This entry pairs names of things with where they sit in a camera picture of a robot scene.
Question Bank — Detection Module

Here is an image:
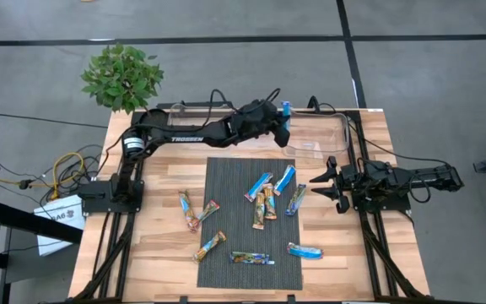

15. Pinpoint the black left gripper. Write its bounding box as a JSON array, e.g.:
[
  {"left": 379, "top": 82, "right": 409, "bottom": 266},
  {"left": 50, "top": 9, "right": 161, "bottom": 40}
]
[{"left": 242, "top": 99, "right": 291, "bottom": 149}]

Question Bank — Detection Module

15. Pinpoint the green plant in black pot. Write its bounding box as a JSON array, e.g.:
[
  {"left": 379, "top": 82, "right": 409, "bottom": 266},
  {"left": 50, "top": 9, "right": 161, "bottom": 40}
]
[{"left": 80, "top": 43, "right": 170, "bottom": 143}]

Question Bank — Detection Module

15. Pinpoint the black cable with plug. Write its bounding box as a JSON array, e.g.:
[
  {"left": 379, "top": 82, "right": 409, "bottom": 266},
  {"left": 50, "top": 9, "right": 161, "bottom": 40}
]
[{"left": 307, "top": 95, "right": 453, "bottom": 166}]

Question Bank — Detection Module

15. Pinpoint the yellow cable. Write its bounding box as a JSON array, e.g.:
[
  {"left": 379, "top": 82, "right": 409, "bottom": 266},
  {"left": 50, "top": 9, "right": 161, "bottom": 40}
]
[{"left": 0, "top": 151, "right": 85, "bottom": 200}]

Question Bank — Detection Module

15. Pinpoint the blue wrapper granola bar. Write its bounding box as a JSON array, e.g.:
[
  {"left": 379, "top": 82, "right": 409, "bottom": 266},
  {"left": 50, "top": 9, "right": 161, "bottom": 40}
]
[
  {"left": 286, "top": 242, "right": 325, "bottom": 260},
  {"left": 280, "top": 100, "right": 293, "bottom": 133}
]

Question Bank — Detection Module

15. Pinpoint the white cardboard box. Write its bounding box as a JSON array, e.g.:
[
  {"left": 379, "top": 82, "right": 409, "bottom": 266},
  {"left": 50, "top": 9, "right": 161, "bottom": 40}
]
[{"left": 34, "top": 194, "right": 87, "bottom": 258}]

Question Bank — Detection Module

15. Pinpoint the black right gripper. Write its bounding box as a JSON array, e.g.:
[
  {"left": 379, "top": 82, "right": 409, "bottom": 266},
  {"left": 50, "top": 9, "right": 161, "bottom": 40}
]
[{"left": 309, "top": 155, "right": 358, "bottom": 214}]

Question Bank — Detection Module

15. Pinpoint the light blue granola bar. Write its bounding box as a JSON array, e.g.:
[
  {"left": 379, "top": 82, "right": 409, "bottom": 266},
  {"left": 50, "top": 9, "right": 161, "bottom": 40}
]
[
  {"left": 244, "top": 171, "right": 274, "bottom": 203},
  {"left": 273, "top": 164, "right": 297, "bottom": 197}
]

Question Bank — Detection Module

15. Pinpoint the red and green granola bar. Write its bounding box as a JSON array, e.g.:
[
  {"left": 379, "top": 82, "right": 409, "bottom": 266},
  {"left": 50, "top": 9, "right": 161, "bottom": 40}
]
[{"left": 192, "top": 199, "right": 221, "bottom": 232}]

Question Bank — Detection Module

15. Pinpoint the dark grey woven placemat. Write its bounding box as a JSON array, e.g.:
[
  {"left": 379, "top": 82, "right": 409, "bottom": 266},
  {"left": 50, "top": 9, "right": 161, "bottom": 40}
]
[{"left": 196, "top": 156, "right": 304, "bottom": 291}]

